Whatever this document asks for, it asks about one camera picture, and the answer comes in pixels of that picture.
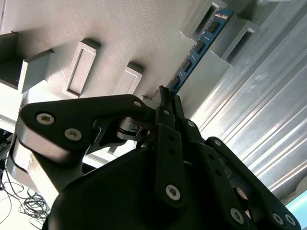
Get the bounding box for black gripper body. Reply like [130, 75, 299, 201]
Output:
[44, 146, 232, 230]

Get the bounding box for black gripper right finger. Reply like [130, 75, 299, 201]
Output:
[173, 94, 302, 230]

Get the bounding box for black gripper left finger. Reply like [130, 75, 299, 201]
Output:
[7, 86, 189, 210]

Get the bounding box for blue RAM stick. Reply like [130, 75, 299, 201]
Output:
[166, 8, 235, 96]

